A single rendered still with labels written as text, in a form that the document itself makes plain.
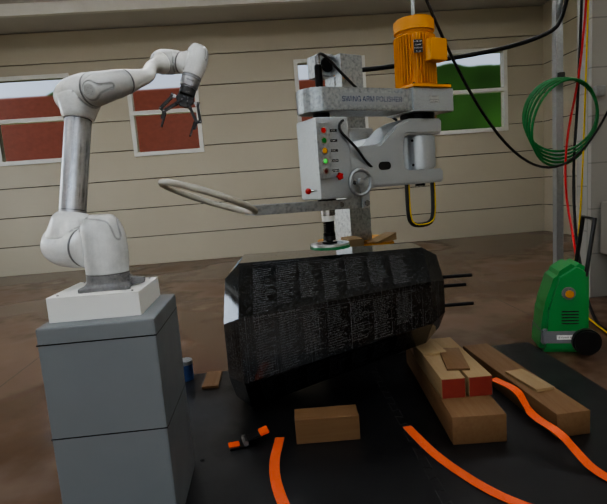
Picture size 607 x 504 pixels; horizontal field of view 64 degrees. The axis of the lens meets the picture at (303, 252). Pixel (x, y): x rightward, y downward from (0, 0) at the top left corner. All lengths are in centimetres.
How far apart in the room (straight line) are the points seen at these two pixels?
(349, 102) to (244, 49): 648
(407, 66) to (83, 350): 222
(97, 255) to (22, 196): 782
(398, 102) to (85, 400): 210
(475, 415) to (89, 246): 174
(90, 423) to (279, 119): 742
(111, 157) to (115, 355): 748
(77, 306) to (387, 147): 177
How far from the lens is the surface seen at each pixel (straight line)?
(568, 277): 352
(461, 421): 239
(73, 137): 214
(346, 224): 345
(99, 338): 183
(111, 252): 189
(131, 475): 201
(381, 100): 280
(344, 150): 262
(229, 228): 882
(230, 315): 250
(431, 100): 300
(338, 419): 240
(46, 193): 953
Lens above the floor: 122
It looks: 8 degrees down
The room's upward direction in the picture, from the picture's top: 4 degrees counter-clockwise
